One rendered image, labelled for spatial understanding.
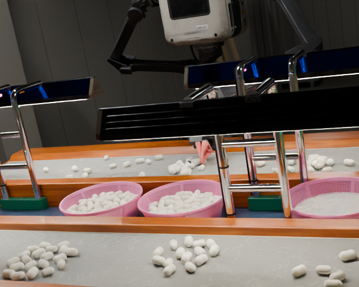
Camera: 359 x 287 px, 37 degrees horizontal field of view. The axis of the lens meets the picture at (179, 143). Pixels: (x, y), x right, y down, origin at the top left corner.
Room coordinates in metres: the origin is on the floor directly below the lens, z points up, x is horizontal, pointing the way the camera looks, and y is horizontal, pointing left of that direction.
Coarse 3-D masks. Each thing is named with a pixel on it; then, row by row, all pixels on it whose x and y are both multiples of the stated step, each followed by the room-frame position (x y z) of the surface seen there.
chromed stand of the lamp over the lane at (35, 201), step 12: (36, 84) 1.98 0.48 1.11; (12, 96) 1.87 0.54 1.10; (12, 132) 1.89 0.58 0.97; (24, 132) 1.87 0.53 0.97; (24, 144) 1.86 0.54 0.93; (0, 168) 1.92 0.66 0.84; (12, 168) 1.90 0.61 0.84; (24, 168) 1.88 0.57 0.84; (0, 180) 1.93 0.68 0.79; (36, 180) 1.87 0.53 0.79; (36, 192) 1.86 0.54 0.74; (12, 204) 1.91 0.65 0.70; (24, 204) 1.89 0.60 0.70; (36, 204) 1.86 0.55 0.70
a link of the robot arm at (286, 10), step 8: (272, 0) 2.33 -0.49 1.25; (280, 0) 2.22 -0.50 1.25; (288, 0) 2.20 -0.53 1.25; (288, 8) 2.18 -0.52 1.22; (296, 8) 2.17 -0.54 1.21; (288, 16) 2.17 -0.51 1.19; (296, 16) 2.14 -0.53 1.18; (296, 24) 2.11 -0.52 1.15; (304, 24) 2.10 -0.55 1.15; (296, 32) 2.12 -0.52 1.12; (304, 32) 2.08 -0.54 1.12; (312, 32) 2.07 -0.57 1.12; (304, 40) 2.05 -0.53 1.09; (312, 40) 2.03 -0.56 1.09; (320, 40) 2.02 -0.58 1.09; (304, 48) 2.01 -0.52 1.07; (312, 48) 2.00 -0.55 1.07; (320, 48) 2.05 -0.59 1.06
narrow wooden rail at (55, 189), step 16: (160, 176) 1.73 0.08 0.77; (176, 176) 1.71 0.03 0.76; (192, 176) 1.68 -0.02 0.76; (208, 176) 1.65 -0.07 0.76; (240, 176) 1.60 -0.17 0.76; (272, 176) 1.55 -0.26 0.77; (288, 176) 1.52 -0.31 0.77; (320, 176) 1.48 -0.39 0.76; (336, 176) 1.46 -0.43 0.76; (352, 176) 1.44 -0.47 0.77; (0, 192) 1.97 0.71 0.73; (16, 192) 1.94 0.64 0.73; (32, 192) 1.90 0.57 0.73; (48, 192) 1.87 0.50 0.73; (64, 192) 1.84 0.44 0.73; (96, 192) 1.79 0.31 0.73; (144, 192) 1.71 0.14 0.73; (240, 192) 1.57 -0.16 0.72; (272, 192) 1.52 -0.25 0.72; (320, 192) 1.47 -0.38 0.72
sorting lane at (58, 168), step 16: (48, 160) 2.30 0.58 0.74; (64, 160) 2.25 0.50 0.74; (80, 160) 2.21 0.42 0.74; (96, 160) 2.16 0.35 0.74; (112, 160) 2.12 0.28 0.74; (128, 160) 2.08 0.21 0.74; (160, 160) 2.01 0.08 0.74; (176, 160) 1.97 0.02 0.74; (208, 160) 1.90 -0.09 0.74; (240, 160) 1.83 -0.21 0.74; (336, 160) 1.66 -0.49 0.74; (16, 176) 2.13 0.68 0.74; (48, 176) 2.05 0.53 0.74; (64, 176) 2.01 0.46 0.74; (80, 176) 1.98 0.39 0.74; (96, 176) 1.94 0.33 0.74; (112, 176) 1.91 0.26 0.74; (128, 176) 1.87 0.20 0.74
